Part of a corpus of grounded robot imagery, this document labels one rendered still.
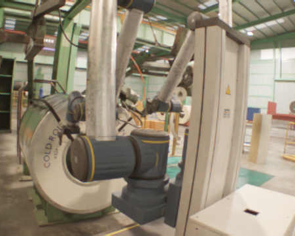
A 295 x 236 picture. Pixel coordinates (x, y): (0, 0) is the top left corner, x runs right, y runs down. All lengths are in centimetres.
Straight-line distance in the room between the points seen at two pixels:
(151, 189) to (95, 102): 49
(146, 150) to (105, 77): 37
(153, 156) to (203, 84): 39
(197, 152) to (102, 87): 49
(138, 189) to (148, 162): 16
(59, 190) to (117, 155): 130
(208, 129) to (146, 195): 44
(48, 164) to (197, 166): 140
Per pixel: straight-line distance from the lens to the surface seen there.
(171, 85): 170
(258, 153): 611
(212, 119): 93
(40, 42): 164
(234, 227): 91
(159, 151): 105
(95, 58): 99
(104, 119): 94
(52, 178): 209
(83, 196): 226
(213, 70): 95
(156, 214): 113
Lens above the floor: 134
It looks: 3 degrees down
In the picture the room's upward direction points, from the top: 5 degrees clockwise
